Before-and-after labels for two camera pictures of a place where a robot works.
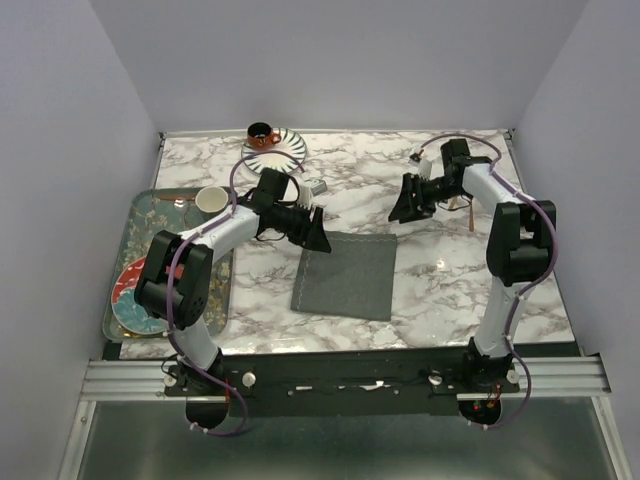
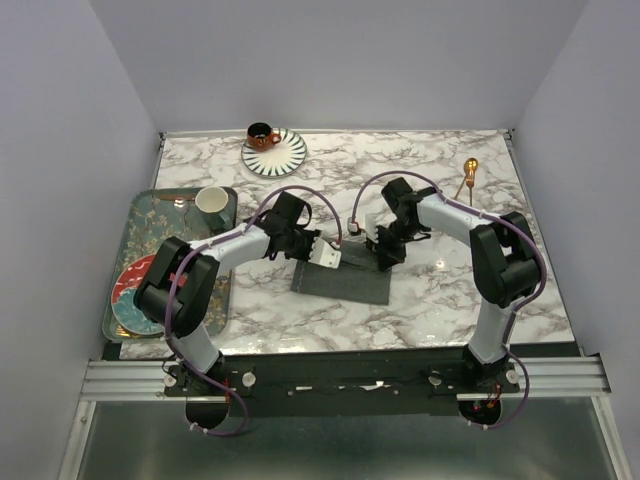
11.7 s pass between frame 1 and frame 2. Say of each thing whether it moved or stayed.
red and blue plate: stayed
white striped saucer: stayed
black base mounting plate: stayed
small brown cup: stayed
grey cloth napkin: moved
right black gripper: moved
